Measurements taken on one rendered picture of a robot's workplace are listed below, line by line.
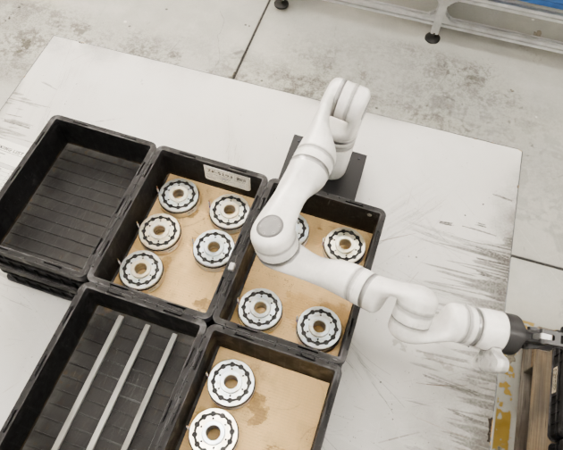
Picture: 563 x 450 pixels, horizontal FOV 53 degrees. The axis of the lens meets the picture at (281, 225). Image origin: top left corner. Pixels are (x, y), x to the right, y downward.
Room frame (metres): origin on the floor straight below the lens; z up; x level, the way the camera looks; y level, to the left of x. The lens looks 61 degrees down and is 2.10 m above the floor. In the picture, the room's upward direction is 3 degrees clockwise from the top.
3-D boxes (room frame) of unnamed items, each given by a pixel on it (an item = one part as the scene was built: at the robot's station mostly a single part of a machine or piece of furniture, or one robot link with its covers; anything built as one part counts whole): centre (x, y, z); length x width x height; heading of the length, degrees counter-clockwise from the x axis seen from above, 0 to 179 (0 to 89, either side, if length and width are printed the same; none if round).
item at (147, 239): (0.66, 0.30, 0.86); 0.10 x 0.10 x 0.01
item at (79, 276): (0.73, 0.52, 0.92); 0.40 x 0.30 x 0.02; 164
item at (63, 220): (0.73, 0.52, 0.87); 0.40 x 0.30 x 0.11; 164
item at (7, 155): (0.86, 0.84, 0.70); 0.33 x 0.23 x 0.01; 166
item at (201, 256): (0.62, 0.16, 0.86); 0.10 x 0.10 x 0.01
